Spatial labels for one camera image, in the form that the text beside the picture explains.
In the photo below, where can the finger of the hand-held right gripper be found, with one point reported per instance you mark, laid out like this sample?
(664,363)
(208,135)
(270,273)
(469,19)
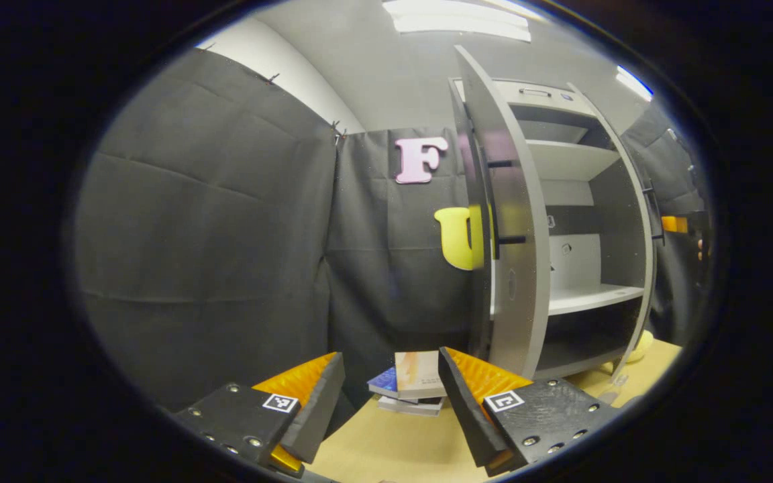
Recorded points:
(674,224)

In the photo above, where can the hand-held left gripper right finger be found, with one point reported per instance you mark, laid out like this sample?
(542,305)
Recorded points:
(467,416)

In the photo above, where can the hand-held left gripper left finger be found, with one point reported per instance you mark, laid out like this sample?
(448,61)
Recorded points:
(319,416)

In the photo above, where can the grey cabinet door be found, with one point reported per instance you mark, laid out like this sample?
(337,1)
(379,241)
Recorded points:
(524,302)
(650,288)

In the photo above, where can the grey cabinet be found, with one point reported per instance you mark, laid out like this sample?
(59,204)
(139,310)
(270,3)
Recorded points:
(574,161)

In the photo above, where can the blue book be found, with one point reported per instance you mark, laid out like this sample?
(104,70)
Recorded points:
(383,382)

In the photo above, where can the yellow round cushion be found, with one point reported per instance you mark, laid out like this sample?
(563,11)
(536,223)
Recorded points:
(641,345)

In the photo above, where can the small ceiling light panel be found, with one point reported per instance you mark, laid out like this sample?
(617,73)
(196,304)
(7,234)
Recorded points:
(633,82)

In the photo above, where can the black backdrop cloth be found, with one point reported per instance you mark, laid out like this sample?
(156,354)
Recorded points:
(212,221)

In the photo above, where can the large ceiling light panel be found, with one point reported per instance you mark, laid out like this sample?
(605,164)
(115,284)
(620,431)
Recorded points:
(460,20)

